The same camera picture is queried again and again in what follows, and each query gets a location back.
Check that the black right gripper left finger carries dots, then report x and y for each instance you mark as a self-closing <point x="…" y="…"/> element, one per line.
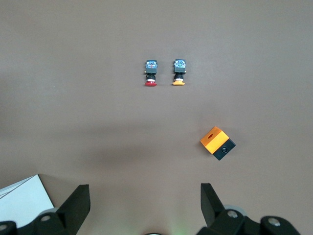
<point x="61" y="220"/>

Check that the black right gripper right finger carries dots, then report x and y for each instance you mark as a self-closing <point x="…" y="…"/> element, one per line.
<point x="220" y="220"/>

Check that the white drawer cabinet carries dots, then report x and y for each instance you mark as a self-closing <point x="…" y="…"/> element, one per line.
<point x="22" y="195"/>

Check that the orange black button box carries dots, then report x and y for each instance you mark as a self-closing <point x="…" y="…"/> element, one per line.
<point x="215" y="142"/>

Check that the yellow push button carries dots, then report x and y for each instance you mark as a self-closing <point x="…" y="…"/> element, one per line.
<point x="179" y="67"/>

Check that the red push button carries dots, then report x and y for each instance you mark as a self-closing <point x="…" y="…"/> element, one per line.
<point x="150" y="68"/>

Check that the brown table cover sheet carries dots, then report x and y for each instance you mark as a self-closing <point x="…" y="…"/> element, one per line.
<point x="73" y="73"/>

